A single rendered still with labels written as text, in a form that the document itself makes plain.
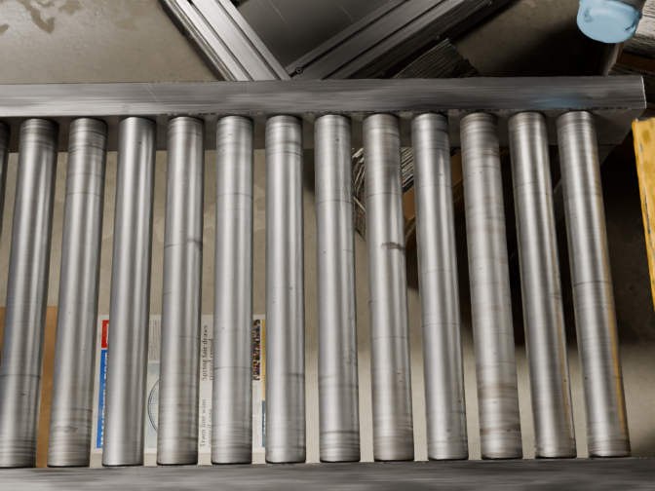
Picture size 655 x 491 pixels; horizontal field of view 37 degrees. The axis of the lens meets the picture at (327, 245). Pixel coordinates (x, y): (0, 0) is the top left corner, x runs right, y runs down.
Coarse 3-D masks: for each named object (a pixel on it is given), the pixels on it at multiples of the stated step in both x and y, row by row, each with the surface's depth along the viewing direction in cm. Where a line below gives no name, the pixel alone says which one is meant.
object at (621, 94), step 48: (0, 96) 128; (48, 96) 128; (96, 96) 128; (144, 96) 128; (192, 96) 128; (240, 96) 128; (288, 96) 128; (336, 96) 128; (384, 96) 128; (432, 96) 128; (480, 96) 128; (528, 96) 129; (576, 96) 129; (624, 96) 129
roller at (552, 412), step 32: (512, 128) 129; (544, 128) 128; (512, 160) 128; (544, 160) 126; (544, 192) 125; (544, 224) 123; (544, 256) 122; (544, 288) 121; (544, 320) 119; (544, 352) 118; (544, 384) 117; (544, 416) 116; (544, 448) 115; (576, 448) 116
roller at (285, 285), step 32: (288, 128) 127; (288, 160) 126; (288, 192) 124; (288, 224) 123; (288, 256) 122; (288, 288) 120; (288, 320) 119; (288, 352) 118; (288, 384) 117; (288, 416) 116; (288, 448) 115
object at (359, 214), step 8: (464, 200) 197; (360, 208) 194; (456, 208) 199; (464, 208) 205; (360, 216) 197; (360, 224) 202; (360, 232) 206; (408, 240) 191; (416, 240) 196; (408, 248) 198
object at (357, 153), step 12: (444, 48) 178; (420, 60) 177; (432, 60) 177; (444, 60) 177; (456, 60) 177; (408, 72) 176; (420, 72) 176; (432, 72) 176; (444, 72) 176; (456, 72) 176; (468, 72) 176; (360, 156) 171; (408, 156) 172; (504, 156) 185; (360, 168) 173; (408, 168) 171; (360, 180) 179; (408, 180) 171; (360, 192) 184; (456, 192) 178; (408, 228) 178
